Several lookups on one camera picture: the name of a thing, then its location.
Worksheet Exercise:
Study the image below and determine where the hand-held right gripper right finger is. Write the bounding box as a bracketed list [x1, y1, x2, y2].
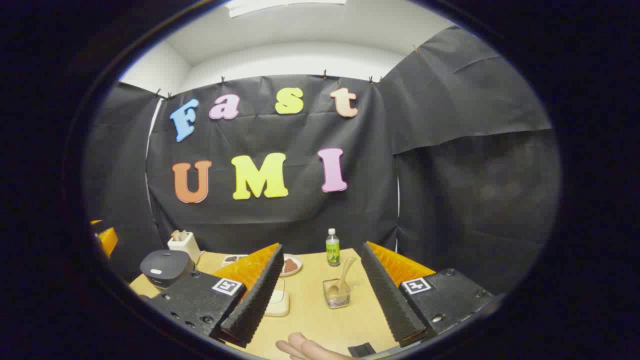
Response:
[360, 241, 496, 348]

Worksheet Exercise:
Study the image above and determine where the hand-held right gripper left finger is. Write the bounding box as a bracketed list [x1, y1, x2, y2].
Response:
[147, 243, 285, 349]

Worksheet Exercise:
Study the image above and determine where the clear plastic rice container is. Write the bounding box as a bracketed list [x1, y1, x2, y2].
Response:
[263, 277, 291, 317]

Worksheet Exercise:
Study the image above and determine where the wooden spoon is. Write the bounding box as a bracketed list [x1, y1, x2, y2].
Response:
[327, 257, 358, 299]

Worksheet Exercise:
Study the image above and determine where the clear chopstick holder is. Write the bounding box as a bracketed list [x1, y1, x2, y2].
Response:
[322, 278, 352, 309]

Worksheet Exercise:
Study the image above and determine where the dark grey rice cooker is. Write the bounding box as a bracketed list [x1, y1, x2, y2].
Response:
[140, 249, 197, 292]

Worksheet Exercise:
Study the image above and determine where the white round plate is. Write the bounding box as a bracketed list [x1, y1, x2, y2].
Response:
[280, 253, 303, 277]

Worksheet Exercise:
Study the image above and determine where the green tea bottle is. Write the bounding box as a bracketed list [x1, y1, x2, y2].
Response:
[326, 228, 341, 267]

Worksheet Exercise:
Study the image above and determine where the white toaster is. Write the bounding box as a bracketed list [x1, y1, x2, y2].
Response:
[167, 231, 202, 265]

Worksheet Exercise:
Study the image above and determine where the black backdrop cloth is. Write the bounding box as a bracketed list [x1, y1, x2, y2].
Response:
[85, 25, 561, 296]

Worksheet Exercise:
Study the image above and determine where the ceiling light panel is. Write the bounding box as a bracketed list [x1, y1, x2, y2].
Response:
[225, 0, 347, 19]

